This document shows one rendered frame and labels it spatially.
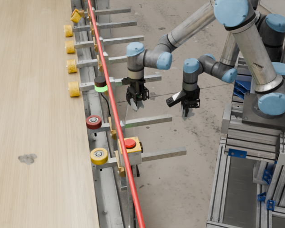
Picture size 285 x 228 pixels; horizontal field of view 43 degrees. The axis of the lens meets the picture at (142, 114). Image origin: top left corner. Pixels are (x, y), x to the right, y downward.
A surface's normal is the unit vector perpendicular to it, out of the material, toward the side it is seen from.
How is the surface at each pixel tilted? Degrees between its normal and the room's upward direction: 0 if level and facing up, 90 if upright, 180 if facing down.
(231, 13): 83
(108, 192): 0
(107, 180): 0
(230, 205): 0
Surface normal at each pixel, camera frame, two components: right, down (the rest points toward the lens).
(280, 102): -0.25, 0.69
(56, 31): -0.02, -0.78
